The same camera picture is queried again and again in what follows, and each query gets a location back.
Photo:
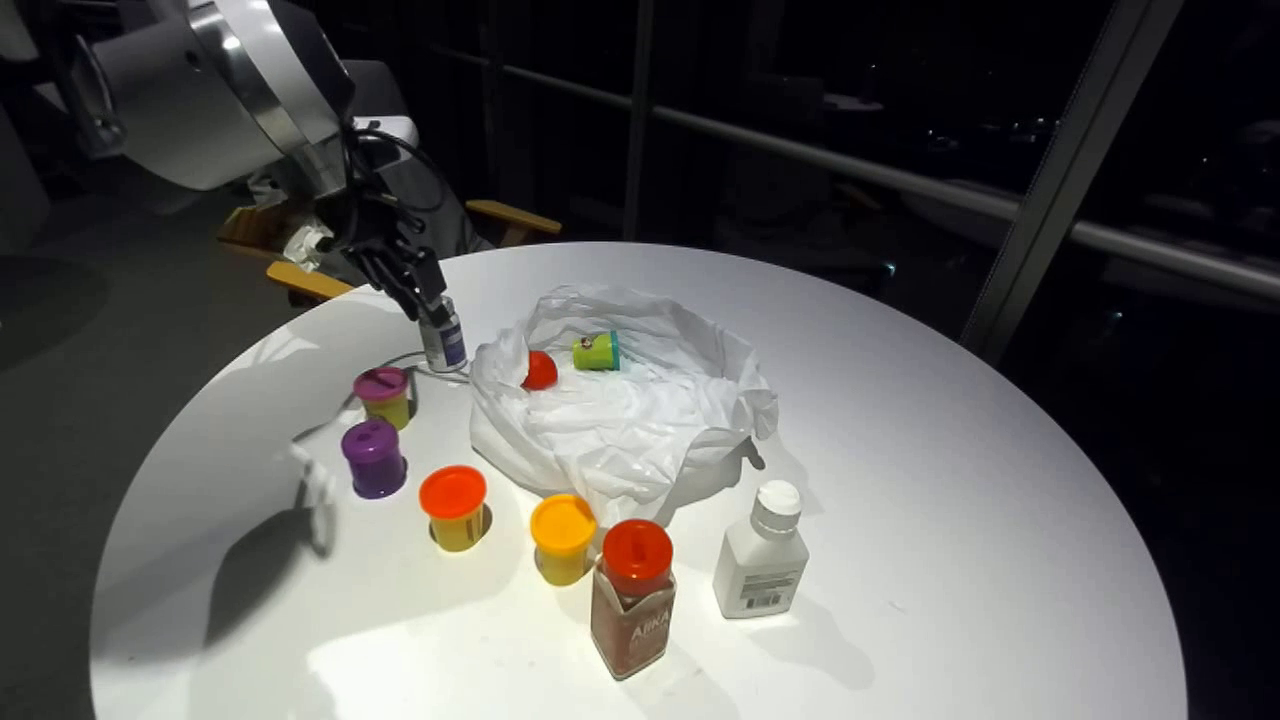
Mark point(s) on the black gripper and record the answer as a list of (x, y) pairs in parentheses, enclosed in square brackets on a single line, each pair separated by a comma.
[(380, 223)]

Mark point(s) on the small white pill bottle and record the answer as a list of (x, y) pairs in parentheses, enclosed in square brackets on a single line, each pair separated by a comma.
[(449, 340)]

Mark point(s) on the magenta lid container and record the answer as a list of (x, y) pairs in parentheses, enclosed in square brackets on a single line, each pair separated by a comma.
[(387, 395)]

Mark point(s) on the purple container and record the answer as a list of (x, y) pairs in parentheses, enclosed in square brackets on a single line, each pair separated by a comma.
[(372, 458)]

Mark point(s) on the teal lid container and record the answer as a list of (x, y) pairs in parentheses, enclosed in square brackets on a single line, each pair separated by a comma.
[(597, 351)]

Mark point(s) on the orange lid container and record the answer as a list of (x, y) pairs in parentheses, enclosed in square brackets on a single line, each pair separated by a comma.
[(456, 507)]

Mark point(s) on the yellow container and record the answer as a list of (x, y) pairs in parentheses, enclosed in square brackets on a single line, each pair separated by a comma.
[(567, 539)]

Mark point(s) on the spice bottle red lid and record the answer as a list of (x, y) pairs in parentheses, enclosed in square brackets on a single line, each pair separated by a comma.
[(632, 604)]

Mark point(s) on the white bottle white cap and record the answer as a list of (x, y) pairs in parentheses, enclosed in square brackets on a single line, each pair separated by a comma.
[(760, 562)]

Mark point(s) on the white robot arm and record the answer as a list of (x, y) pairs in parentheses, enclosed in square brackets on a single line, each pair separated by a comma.
[(215, 85)]

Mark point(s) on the white plastic bag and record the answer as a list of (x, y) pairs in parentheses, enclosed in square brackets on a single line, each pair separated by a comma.
[(624, 427)]

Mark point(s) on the grey chair wooden armrests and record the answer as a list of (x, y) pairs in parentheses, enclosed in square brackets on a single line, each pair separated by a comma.
[(514, 223)]

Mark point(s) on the red lid container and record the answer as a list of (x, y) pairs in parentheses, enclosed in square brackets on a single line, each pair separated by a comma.
[(537, 369)]

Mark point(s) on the metal horizontal railing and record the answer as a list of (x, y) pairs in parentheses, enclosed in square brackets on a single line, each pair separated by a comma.
[(934, 184)]

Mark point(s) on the wrist camera yellow mount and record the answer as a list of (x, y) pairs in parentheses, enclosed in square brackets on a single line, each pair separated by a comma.
[(274, 232)]

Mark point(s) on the metal window post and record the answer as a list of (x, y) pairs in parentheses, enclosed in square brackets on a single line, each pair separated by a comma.
[(1065, 173)]

